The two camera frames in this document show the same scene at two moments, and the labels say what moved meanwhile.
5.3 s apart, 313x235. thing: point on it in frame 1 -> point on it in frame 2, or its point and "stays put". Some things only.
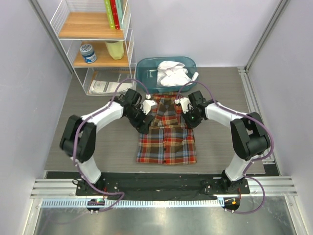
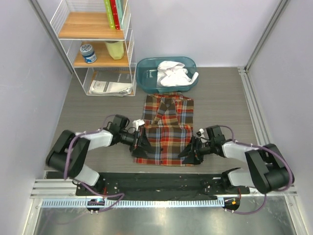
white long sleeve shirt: [172, 74] stays put
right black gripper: [190, 123] -> [195, 157]
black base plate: [164, 184] stays put
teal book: [120, 9] stays put
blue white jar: [87, 52] stays put
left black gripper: [141, 127] -> [145, 144]
